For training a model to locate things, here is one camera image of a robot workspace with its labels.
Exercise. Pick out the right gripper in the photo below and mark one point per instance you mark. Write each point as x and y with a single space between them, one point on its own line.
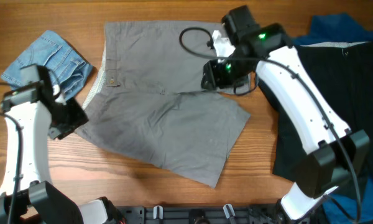
214 68

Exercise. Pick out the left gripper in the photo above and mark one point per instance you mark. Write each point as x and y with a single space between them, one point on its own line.
82 118

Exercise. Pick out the grey shorts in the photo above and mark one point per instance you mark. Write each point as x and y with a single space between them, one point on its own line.
147 102

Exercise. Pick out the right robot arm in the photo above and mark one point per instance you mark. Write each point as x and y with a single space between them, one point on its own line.
334 154

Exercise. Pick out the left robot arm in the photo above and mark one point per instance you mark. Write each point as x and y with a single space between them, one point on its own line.
35 113

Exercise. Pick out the folded blue denim jeans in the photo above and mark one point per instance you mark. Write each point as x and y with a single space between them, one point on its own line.
67 67

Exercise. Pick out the black shorts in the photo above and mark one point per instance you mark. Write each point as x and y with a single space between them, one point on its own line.
344 76

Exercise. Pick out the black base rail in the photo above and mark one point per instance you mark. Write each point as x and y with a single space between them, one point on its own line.
227 214

